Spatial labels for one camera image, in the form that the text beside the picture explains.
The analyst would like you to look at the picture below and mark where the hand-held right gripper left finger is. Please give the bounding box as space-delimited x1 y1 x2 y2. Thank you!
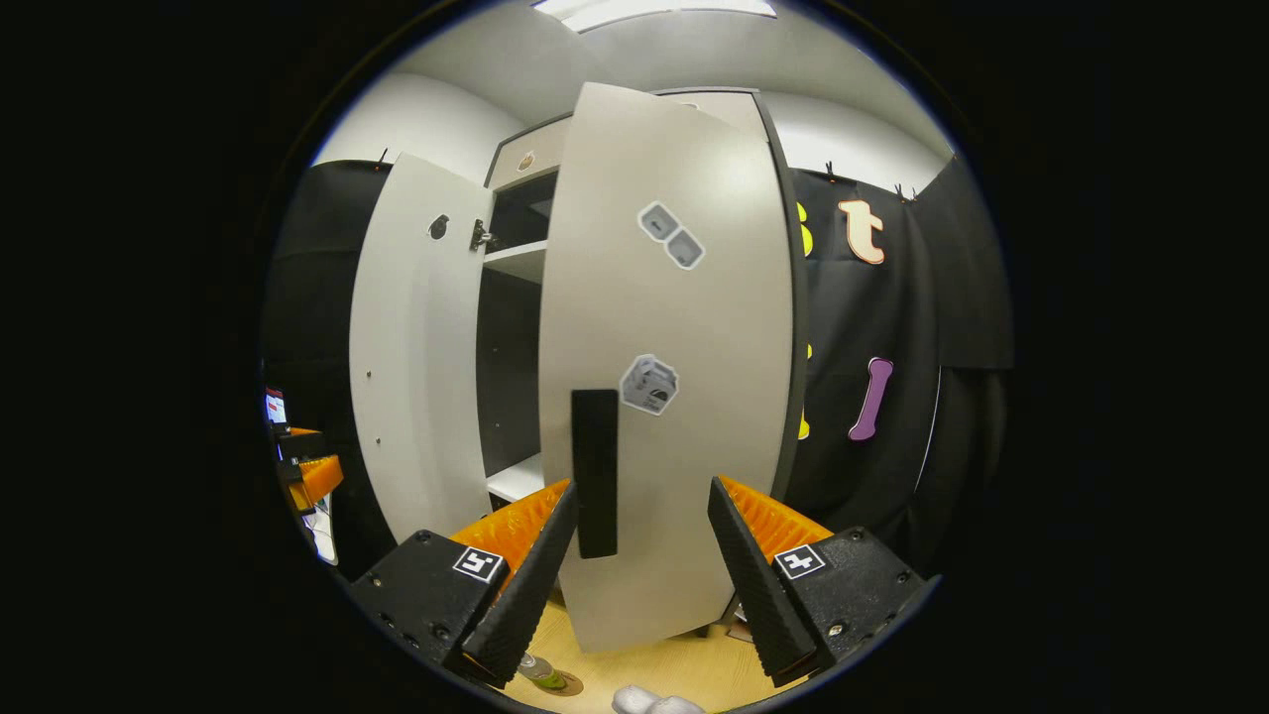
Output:
347 480 579 688

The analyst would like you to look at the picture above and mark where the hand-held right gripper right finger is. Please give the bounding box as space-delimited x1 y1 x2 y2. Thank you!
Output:
707 475 941 688

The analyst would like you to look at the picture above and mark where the green drink bottle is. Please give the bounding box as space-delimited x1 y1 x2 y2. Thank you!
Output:
518 653 568 692

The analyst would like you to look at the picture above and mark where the grey cabinet door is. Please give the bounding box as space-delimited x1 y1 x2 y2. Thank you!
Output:
349 152 494 544
538 82 796 654

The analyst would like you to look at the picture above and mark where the grey cabinet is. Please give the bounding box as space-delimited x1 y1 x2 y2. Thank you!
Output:
476 87 809 517

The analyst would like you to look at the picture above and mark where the white cabinet shelf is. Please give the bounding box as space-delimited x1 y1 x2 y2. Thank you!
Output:
483 240 548 286
486 453 546 505

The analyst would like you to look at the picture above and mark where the black backdrop cloth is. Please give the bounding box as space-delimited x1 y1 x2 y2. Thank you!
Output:
788 154 1014 576
263 159 398 581

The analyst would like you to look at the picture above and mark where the flat black door handle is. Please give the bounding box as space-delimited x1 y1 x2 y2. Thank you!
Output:
571 389 620 559

